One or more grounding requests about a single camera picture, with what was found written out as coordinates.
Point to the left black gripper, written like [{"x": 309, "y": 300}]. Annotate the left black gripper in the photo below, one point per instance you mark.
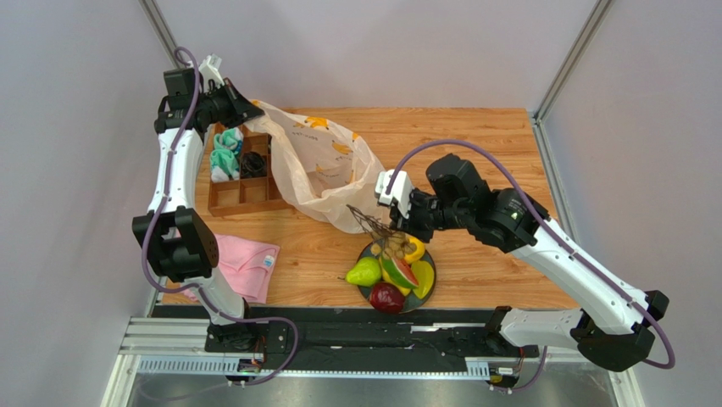
[{"x": 241, "y": 109}]

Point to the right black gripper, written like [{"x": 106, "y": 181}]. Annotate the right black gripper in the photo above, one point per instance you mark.
[{"x": 411, "y": 217}]

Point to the fake longan bunch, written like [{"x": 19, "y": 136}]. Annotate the fake longan bunch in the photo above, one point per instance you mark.
[{"x": 389, "y": 241}]

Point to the yellow fake pear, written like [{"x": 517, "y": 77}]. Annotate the yellow fake pear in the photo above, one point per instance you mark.
[{"x": 413, "y": 249}]

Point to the fake watermelon slice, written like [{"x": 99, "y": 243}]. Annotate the fake watermelon slice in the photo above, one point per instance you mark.
[{"x": 398, "y": 271}]

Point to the green fake pear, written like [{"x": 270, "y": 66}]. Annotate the green fake pear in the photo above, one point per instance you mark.
[{"x": 366, "y": 273}]

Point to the red fake apple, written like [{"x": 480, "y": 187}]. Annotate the red fake apple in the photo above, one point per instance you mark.
[{"x": 386, "y": 298}]

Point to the banana print plastic bag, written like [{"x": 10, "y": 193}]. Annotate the banana print plastic bag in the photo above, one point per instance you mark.
[{"x": 321, "y": 168}]

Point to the yellow fake mango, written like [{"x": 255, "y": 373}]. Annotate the yellow fake mango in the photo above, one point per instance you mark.
[{"x": 403, "y": 290}]

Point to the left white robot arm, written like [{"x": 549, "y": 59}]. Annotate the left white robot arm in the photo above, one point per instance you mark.
[{"x": 175, "y": 242}]

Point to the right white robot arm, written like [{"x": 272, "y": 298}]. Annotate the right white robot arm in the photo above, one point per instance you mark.
[{"x": 611, "y": 325}]

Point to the teal rolled sock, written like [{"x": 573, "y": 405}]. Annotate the teal rolled sock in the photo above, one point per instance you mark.
[{"x": 224, "y": 158}]

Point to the black rolled sock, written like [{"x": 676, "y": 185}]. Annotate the black rolled sock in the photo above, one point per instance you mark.
[{"x": 253, "y": 165}]

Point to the wooden compartment tray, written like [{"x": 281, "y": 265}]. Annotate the wooden compartment tray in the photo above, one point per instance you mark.
[{"x": 244, "y": 196}]

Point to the dark grey round plate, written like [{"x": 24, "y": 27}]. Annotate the dark grey round plate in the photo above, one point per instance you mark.
[{"x": 412, "y": 302}]

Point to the pink folded cloth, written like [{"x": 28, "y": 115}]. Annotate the pink folded cloth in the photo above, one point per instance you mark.
[{"x": 247, "y": 266}]

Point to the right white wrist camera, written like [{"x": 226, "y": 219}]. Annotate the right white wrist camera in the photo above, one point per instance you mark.
[{"x": 393, "y": 190}]

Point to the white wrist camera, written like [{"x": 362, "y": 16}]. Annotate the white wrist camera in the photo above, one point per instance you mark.
[
  {"x": 393, "y": 190},
  {"x": 209, "y": 71}
]

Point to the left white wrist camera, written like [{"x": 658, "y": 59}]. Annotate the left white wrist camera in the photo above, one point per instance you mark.
[{"x": 209, "y": 71}]

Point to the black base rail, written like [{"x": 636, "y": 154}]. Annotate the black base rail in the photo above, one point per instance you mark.
[{"x": 365, "y": 340}]

